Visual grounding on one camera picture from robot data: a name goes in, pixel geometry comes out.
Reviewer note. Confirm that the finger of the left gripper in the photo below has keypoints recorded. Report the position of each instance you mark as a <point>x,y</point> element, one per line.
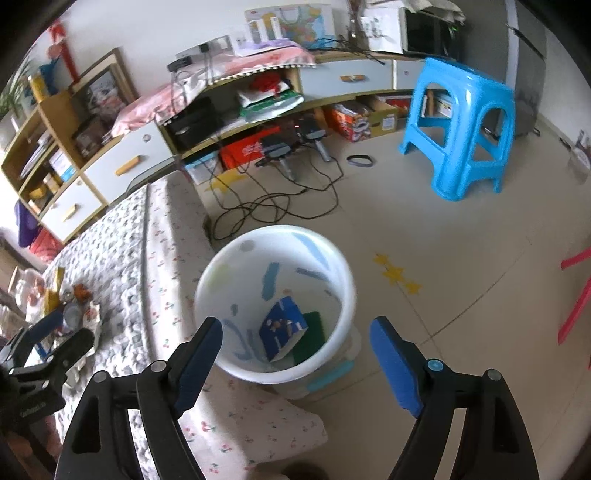
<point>67,353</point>
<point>31,337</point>

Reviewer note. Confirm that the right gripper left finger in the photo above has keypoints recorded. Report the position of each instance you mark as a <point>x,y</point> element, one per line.
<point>99,443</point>

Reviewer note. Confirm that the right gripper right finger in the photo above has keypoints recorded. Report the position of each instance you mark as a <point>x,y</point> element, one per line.
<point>495,443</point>

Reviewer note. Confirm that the blue carton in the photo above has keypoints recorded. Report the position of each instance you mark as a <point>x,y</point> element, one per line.
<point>282,328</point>

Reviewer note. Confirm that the yellow snack wrapper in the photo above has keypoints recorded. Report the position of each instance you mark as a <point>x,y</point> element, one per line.
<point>52,292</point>

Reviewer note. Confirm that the white plastic trash bin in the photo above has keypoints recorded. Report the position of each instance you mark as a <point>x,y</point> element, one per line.
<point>249,275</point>

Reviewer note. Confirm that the wooden cabinet with drawers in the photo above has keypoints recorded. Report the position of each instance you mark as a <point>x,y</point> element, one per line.
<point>102,179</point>

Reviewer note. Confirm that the framed picture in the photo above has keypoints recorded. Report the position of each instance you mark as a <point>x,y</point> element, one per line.
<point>103,90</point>

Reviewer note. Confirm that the pink cloth on cabinet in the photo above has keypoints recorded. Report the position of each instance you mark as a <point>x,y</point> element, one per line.
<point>190,81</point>

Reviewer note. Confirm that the red box under cabinet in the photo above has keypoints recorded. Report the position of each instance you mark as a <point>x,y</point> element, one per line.
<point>245,147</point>

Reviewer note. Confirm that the blue plastic stool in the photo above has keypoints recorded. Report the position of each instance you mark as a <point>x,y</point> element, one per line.
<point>458,151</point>

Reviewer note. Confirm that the orange snack box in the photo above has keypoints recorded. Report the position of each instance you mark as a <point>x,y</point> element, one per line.
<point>350,119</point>

